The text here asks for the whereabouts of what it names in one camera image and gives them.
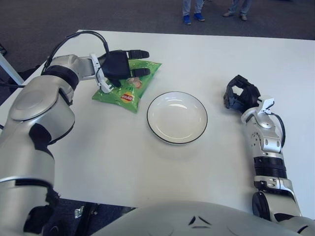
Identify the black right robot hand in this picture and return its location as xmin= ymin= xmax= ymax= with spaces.
xmin=223 ymin=75 xmax=261 ymax=111

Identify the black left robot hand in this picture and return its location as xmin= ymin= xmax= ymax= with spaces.
xmin=98 ymin=49 xmax=151 ymax=87

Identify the green snack chip bag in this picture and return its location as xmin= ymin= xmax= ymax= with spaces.
xmin=92 ymin=59 xmax=162 ymax=113

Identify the white plate with black rim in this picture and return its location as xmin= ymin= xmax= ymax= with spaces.
xmin=147 ymin=91 xmax=208 ymax=145

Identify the person with beige shoes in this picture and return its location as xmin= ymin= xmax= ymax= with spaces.
xmin=222 ymin=0 xmax=252 ymax=22

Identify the person with blue shoes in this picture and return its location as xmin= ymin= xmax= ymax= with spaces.
xmin=182 ymin=0 xmax=205 ymax=26

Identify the white table leg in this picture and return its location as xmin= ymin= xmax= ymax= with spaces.
xmin=0 ymin=53 xmax=25 ymax=86

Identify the grey robot torso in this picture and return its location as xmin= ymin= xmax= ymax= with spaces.
xmin=92 ymin=200 xmax=300 ymax=236

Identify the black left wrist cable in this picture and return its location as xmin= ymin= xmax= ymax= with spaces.
xmin=40 ymin=29 xmax=110 ymax=76

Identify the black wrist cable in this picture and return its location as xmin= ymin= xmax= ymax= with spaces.
xmin=40 ymin=29 xmax=110 ymax=76
xmin=270 ymin=114 xmax=286 ymax=148

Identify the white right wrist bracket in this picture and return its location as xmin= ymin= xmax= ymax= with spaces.
xmin=240 ymin=98 xmax=275 ymax=123

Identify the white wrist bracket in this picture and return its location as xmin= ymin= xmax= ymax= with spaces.
xmin=240 ymin=98 xmax=275 ymax=123
xmin=89 ymin=53 xmax=114 ymax=93

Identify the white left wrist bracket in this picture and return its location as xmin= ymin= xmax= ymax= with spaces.
xmin=89 ymin=53 xmax=114 ymax=93

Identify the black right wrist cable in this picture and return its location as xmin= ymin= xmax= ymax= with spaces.
xmin=270 ymin=114 xmax=286 ymax=148

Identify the black metal frame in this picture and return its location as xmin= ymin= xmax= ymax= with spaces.
xmin=82 ymin=201 xmax=138 ymax=227

